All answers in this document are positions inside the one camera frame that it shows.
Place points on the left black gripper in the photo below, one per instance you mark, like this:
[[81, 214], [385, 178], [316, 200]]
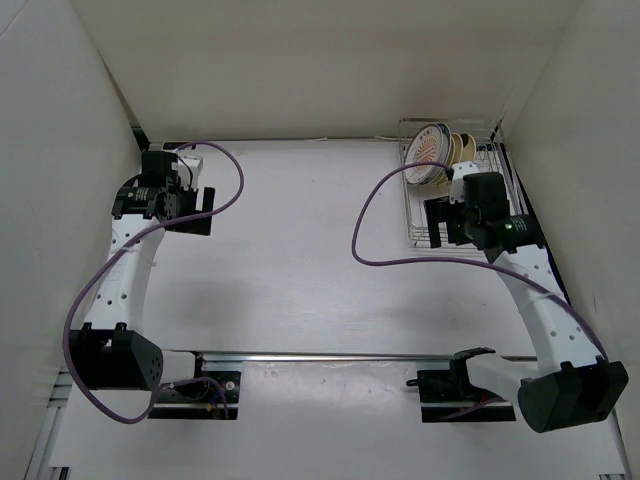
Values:
[[191, 195]]

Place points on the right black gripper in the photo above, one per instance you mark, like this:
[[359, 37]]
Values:
[[438, 211]]

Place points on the cream floral plate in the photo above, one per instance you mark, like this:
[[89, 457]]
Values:
[[455, 150], [464, 147], [469, 148]]

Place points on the orange sun pattern plate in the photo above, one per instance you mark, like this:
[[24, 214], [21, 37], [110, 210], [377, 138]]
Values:
[[424, 150]]

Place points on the blue rimmed white plate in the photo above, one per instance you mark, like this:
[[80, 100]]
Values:
[[437, 175]]

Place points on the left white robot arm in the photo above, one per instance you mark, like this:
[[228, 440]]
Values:
[[109, 350]]

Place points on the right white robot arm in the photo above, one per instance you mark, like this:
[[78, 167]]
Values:
[[573, 382]]

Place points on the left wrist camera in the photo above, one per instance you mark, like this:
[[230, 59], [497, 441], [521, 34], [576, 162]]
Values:
[[188, 168]]

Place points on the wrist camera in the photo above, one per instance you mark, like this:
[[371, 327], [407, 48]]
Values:
[[188, 168], [456, 190]]

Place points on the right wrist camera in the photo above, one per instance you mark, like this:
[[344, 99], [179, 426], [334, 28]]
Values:
[[456, 190]]

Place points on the aluminium front rail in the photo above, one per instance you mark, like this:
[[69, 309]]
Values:
[[318, 357]]

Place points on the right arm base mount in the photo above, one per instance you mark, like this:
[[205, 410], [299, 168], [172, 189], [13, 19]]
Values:
[[442, 402]]

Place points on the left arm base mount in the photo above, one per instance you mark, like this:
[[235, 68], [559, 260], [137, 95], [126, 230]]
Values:
[[201, 400]]

